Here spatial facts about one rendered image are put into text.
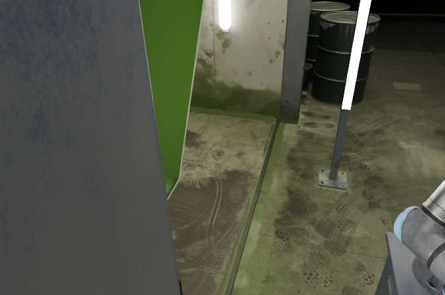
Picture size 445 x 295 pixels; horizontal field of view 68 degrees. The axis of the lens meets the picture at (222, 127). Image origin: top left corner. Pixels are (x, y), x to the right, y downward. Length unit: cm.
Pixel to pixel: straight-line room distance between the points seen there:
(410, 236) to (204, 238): 136
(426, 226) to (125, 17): 82
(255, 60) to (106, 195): 292
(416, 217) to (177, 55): 106
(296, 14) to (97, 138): 280
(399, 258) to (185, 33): 115
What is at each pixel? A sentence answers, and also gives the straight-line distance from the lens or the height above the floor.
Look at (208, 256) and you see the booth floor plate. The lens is 197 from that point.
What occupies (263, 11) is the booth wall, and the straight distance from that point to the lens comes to 296.
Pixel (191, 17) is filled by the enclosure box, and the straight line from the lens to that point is 140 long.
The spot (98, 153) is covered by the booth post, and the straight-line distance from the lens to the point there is 17.
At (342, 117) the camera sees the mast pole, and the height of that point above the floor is 54.
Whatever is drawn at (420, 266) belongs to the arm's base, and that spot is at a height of 68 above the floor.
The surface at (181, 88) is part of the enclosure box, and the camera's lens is 152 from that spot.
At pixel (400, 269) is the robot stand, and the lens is 129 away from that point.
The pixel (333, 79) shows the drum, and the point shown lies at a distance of 359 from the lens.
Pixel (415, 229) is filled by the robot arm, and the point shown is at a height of 99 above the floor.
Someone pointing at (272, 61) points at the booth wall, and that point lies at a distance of 305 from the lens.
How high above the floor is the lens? 158
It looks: 30 degrees down
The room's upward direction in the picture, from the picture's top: 2 degrees counter-clockwise
